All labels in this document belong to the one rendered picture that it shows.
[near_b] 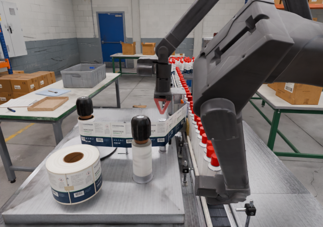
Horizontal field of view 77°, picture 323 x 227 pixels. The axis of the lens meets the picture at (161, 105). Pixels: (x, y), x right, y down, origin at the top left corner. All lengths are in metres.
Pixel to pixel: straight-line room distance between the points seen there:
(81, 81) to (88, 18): 6.56
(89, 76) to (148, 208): 2.14
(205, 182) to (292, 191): 0.60
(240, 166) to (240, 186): 0.10
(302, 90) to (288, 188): 1.50
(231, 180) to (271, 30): 0.38
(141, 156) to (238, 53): 0.71
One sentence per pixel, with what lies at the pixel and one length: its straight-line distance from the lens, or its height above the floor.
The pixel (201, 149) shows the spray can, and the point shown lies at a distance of 0.92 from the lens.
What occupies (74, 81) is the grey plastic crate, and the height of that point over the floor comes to 0.89.
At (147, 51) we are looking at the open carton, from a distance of 6.40.
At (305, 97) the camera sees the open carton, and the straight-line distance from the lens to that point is 2.55.
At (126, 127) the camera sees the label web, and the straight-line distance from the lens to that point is 1.07.
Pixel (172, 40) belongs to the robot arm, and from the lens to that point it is 0.73.
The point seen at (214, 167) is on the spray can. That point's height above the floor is 1.05.
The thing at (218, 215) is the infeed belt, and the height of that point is 0.88.
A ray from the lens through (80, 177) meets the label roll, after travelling 0.86.
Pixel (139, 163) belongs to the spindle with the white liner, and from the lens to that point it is 0.89.
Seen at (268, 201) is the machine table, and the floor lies 0.83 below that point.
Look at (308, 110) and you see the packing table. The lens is 2.60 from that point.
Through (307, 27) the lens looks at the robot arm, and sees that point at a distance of 0.25.
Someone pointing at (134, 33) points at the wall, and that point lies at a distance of 8.59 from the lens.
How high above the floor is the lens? 1.51
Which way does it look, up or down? 20 degrees down
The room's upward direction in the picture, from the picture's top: straight up
